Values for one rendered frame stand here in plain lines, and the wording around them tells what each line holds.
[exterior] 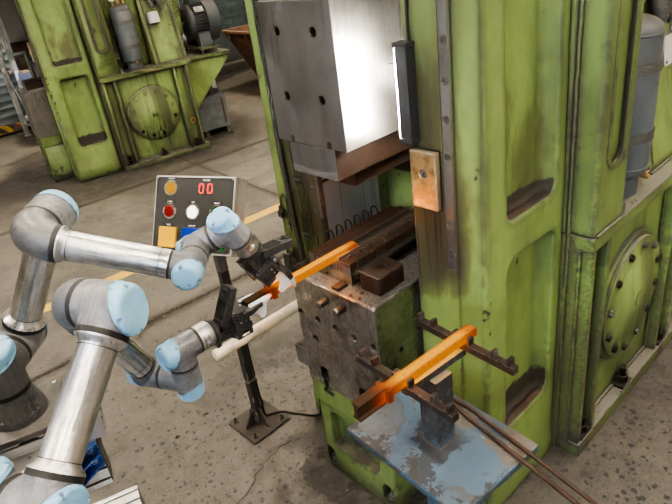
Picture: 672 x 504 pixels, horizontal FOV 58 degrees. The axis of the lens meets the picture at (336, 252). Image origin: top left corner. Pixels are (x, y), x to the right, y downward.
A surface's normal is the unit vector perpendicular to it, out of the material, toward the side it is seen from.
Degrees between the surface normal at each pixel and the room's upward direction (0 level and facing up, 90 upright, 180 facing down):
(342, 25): 90
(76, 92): 90
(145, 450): 0
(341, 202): 90
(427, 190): 90
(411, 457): 0
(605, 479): 0
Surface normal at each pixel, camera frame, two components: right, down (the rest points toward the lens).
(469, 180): -0.71, 0.41
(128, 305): 0.95, -0.07
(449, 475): -0.12, -0.88
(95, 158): 0.55, 0.33
